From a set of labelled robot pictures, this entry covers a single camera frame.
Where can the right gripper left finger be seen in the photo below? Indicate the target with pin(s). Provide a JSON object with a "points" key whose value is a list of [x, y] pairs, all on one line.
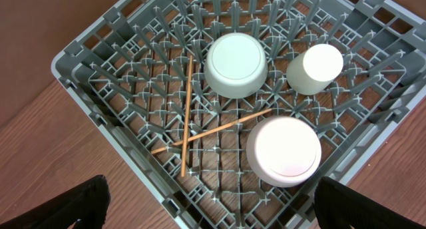
{"points": [[84, 206]]}

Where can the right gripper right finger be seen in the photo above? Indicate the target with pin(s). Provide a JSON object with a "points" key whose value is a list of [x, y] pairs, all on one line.
{"points": [[339, 207]]}

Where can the small pink bowl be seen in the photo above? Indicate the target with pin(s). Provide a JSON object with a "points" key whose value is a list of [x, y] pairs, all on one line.
{"points": [[283, 151]]}

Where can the wooden chopstick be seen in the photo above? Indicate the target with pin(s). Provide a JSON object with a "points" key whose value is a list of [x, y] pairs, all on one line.
{"points": [[212, 131], [187, 116]]}

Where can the small white cup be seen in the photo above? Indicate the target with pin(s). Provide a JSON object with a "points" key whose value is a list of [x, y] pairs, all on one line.
{"points": [[313, 70]]}

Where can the grey-white bowl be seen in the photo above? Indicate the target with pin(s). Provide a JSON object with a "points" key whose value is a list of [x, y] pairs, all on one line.
{"points": [[236, 66]]}

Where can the grey dishwasher rack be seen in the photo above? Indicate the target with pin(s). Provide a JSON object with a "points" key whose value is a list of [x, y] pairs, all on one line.
{"points": [[128, 72]]}

